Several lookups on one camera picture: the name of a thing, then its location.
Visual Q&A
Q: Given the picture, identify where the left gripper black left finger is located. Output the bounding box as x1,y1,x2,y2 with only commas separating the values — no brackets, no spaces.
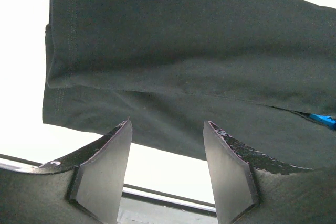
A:
1,121,132,223

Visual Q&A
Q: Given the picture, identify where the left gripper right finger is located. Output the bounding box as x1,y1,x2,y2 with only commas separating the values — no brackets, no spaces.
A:
203,121,335,223

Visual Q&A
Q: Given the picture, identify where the black daisy print t-shirt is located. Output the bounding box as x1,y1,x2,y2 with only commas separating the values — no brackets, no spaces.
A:
43,0,335,168

